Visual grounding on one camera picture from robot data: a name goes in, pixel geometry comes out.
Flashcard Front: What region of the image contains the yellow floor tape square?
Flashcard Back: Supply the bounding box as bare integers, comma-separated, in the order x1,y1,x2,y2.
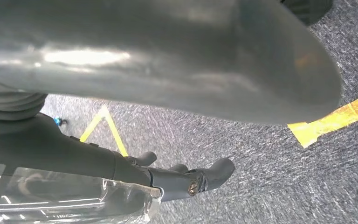
288,90,358,149

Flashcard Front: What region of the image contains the black robot foot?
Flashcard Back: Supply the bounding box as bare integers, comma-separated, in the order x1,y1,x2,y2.
279,0,334,26

